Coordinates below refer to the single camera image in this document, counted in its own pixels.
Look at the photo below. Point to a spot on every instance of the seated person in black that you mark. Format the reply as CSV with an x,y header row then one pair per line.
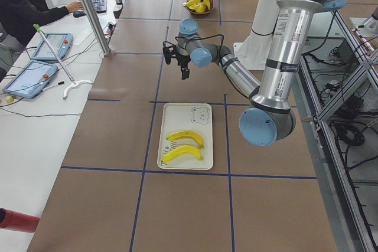
x,y
19,16

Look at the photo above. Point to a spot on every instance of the near teach pendant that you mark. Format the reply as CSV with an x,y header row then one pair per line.
x,y
31,80

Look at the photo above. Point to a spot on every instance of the aluminium frame post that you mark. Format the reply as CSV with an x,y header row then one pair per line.
x,y
95,25

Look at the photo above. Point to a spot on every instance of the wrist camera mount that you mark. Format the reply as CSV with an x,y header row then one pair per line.
x,y
169,52

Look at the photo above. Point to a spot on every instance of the red fire extinguisher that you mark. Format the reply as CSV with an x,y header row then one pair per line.
x,y
16,221

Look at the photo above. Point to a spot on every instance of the brown wicker basket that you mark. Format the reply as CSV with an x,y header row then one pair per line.
x,y
209,3

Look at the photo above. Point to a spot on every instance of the white bear print tray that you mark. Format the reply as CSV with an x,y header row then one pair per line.
x,y
186,116

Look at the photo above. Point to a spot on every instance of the far teach pendant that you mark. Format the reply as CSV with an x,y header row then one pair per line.
x,y
60,42

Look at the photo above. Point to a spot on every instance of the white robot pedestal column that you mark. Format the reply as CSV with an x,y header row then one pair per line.
x,y
254,50

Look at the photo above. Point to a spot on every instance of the yellow pear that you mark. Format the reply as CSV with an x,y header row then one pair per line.
x,y
200,8

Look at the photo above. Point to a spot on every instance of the long reach stick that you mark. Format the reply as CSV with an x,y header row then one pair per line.
x,y
74,83

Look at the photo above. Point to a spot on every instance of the teach pendant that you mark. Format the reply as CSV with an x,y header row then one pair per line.
x,y
60,42
31,80

